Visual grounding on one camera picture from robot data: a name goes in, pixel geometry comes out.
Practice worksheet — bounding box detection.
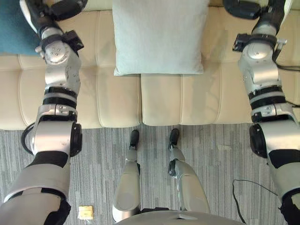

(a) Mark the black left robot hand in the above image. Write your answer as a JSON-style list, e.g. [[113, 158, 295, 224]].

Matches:
[[19, 0, 89, 35]]

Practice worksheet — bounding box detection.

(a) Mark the pale blue square cushion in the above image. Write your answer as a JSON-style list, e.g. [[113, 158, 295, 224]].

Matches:
[[112, 0, 210, 76]]

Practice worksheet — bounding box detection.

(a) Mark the small yellow packet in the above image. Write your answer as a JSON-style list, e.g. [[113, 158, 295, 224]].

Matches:
[[78, 205, 95, 220]]

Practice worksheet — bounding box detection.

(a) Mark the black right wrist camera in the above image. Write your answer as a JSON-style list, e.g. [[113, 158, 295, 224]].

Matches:
[[232, 33, 250, 53]]

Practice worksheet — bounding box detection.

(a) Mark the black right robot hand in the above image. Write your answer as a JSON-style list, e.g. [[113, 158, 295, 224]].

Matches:
[[222, 0, 293, 36]]

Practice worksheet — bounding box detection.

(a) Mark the silver robot torso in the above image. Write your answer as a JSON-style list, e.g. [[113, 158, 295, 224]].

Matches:
[[112, 207, 247, 225]]

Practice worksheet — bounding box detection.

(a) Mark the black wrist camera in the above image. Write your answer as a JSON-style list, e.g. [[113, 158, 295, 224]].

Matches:
[[232, 33, 250, 53], [61, 30, 85, 51]]

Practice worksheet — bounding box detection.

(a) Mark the teal cushion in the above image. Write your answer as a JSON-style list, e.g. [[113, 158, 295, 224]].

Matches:
[[0, 0, 42, 56]]

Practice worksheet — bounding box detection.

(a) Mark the cream leather sofa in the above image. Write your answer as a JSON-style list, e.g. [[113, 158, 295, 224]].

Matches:
[[0, 0, 300, 131]]

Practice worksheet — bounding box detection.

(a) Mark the black floor cable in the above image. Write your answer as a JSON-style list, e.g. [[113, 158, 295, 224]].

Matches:
[[232, 179, 280, 224]]

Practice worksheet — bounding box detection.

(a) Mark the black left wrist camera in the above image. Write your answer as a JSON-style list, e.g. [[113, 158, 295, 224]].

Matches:
[[61, 30, 85, 51]]

